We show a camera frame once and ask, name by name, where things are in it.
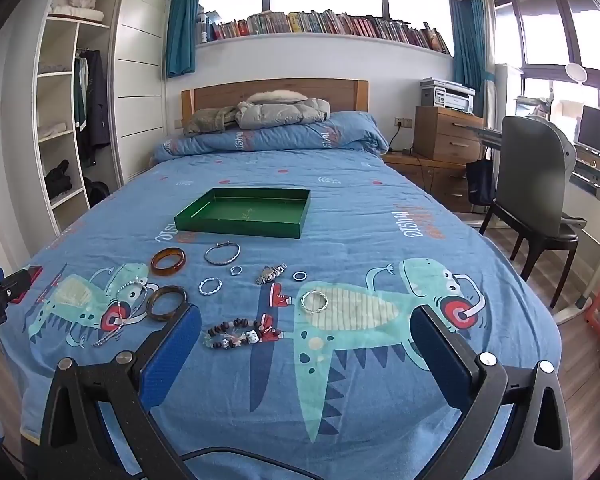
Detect blue dinosaur print bedspread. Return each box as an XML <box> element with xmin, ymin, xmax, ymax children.
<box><xmin>0</xmin><ymin>152</ymin><xmax>563</xmax><ymax>480</ymax></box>

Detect hanging dark clothes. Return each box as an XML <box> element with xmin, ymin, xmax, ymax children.
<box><xmin>74</xmin><ymin>49</ymin><xmax>112</xmax><ymax>166</ymax></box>

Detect light amber bangle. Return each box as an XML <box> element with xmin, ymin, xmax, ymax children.
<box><xmin>150</xmin><ymin>247</ymin><xmax>187</xmax><ymax>277</ymax></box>

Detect thin silver bangle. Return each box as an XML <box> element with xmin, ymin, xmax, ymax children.
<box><xmin>203</xmin><ymin>242</ymin><xmax>242</xmax><ymax>266</ymax></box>

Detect round white lamp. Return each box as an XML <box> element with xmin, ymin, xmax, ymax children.
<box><xmin>564</xmin><ymin>62</ymin><xmax>588</xmax><ymax>86</ymax></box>

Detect grey puffer jacket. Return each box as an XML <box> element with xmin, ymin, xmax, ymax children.
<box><xmin>235</xmin><ymin>89</ymin><xmax>332</xmax><ymax>128</ymax></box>

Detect green tray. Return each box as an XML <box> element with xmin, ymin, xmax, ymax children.
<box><xmin>174</xmin><ymin>187</ymin><xmax>312</xmax><ymax>239</ymax></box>

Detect white printer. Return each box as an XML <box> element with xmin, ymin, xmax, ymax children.
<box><xmin>420</xmin><ymin>79</ymin><xmax>476</xmax><ymax>113</ymax></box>

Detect mixed bead bracelet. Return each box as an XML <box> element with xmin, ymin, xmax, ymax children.
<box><xmin>203</xmin><ymin>317</ymin><xmax>282</xmax><ymax>349</ymax></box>

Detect black cable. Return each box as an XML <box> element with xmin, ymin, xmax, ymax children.
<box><xmin>180</xmin><ymin>447</ymin><xmax>461</xmax><ymax>480</ymax></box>

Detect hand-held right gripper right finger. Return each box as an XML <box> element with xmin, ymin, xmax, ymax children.
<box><xmin>410</xmin><ymin>305</ymin><xmax>588</xmax><ymax>480</ymax></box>

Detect grey desk chair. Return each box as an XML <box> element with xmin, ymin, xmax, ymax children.
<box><xmin>479</xmin><ymin>116</ymin><xmax>588</xmax><ymax>281</ymax></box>

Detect silver wristwatch green dial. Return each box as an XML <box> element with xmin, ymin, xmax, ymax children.
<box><xmin>256</xmin><ymin>263</ymin><xmax>287</xmax><ymax>286</ymax></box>

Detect wooden drawer chest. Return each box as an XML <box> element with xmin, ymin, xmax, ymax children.
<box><xmin>413</xmin><ymin>106</ymin><xmax>486</xmax><ymax>162</ymax></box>

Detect tablet on stand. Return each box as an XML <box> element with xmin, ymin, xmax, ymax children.
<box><xmin>578</xmin><ymin>106</ymin><xmax>600</xmax><ymax>153</ymax></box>

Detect olive fleece coat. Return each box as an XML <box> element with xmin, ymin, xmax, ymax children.
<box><xmin>182</xmin><ymin>106</ymin><xmax>241</xmax><ymax>137</ymax></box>

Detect silver bead necklace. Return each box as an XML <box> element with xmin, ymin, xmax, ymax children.
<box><xmin>91</xmin><ymin>279</ymin><xmax>151</xmax><ymax>349</ymax></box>

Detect black tote bag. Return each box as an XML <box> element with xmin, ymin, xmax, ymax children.
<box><xmin>466</xmin><ymin>159</ymin><xmax>496</xmax><ymax>206</ymax></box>

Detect grey desk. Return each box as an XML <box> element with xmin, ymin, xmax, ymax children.
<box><xmin>565</xmin><ymin>145</ymin><xmax>600</xmax><ymax>211</ymax></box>

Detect folded blue duvet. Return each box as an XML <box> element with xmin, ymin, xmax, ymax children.
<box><xmin>152</xmin><ymin>111</ymin><xmax>390</xmax><ymax>162</ymax></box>

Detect black clothes on shelf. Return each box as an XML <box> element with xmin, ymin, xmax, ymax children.
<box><xmin>44</xmin><ymin>160</ymin><xmax>73</xmax><ymax>200</ymax></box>

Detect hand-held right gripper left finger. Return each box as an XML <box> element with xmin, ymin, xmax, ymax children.
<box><xmin>22</xmin><ymin>304</ymin><xmax>202</xmax><ymax>480</ymax></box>

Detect dark clothes pile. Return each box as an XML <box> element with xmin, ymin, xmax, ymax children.
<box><xmin>85</xmin><ymin>180</ymin><xmax>111</xmax><ymax>208</ymax></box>

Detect white wardrobe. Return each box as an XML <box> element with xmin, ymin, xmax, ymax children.
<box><xmin>30</xmin><ymin>0</ymin><xmax>168</xmax><ymax>236</ymax></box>

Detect large twisted silver bracelet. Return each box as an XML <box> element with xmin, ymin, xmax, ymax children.
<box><xmin>300</xmin><ymin>290</ymin><xmax>330</xmax><ymax>315</ymax></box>

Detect dark brown bangle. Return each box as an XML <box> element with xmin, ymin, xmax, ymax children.
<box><xmin>146</xmin><ymin>285</ymin><xmax>189</xmax><ymax>323</ymax></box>

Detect low wooden cabinet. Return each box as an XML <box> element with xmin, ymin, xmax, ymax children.
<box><xmin>382</xmin><ymin>152</ymin><xmax>481</xmax><ymax>213</ymax></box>

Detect row of books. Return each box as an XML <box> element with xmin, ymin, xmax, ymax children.
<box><xmin>196</xmin><ymin>9</ymin><xmax>452</xmax><ymax>55</ymax></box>

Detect teal curtain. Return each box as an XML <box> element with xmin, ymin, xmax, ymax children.
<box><xmin>166</xmin><ymin>0</ymin><xmax>202</xmax><ymax>78</ymax></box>
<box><xmin>450</xmin><ymin>0</ymin><xmax>496</xmax><ymax>93</ymax></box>

